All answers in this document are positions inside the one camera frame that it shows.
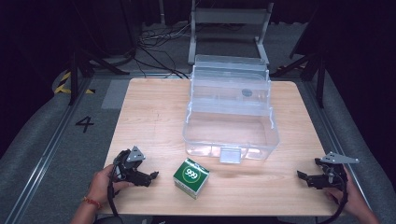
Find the yellow and black floor tape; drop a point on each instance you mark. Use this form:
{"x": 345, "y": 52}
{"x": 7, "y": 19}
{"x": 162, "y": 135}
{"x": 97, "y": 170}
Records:
{"x": 63, "y": 84}

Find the person's left hand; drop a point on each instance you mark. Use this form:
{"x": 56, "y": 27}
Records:
{"x": 102, "y": 185}

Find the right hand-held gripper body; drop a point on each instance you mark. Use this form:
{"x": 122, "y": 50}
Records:
{"x": 334, "y": 172}

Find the black tripod stand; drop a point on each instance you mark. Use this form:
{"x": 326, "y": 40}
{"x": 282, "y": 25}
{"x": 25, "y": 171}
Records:
{"x": 77, "y": 68}
{"x": 314, "y": 71}

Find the green and white carton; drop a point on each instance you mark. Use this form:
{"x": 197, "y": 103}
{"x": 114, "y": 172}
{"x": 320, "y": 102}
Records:
{"x": 190, "y": 178}

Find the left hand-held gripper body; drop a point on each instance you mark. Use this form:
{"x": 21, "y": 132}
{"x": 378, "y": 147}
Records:
{"x": 132, "y": 166}

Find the grey metal stand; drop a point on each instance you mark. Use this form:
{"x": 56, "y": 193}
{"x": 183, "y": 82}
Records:
{"x": 229, "y": 17}

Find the person's right hand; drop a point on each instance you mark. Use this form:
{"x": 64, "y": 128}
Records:
{"x": 353, "y": 199}

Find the clear plastic storage box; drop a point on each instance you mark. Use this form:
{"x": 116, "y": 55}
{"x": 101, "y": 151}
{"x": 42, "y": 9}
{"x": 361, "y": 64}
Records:
{"x": 230, "y": 130}

